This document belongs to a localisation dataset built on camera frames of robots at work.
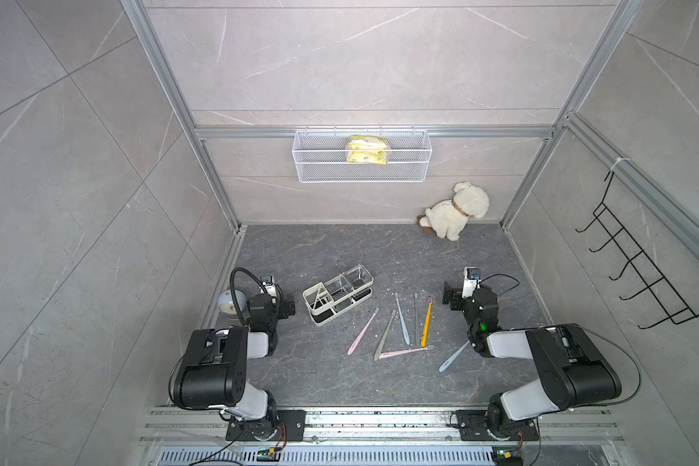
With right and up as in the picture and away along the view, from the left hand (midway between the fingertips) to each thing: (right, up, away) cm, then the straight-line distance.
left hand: (275, 290), depth 94 cm
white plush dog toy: (+63, +26, +15) cm, 70 cm away
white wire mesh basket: (+15, +47, +6) cm, 49 cm away
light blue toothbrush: (+43, -12, -4) cm, 44 cm away
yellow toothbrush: (+50, -10, -2) cm, 51 cm away
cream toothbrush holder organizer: (+18, -2, -9) cm, 20 cm away
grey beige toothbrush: (+34, -16, -7) cm, 38 cm away
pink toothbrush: (+29, -13, -4) cm, 32 cm away
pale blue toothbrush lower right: (+56, -19, -9) cm, 60 cm away
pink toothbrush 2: (+41, -17, -8) cm, 45 cm away
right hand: (+62, +3, -2) cm, 62 cm away
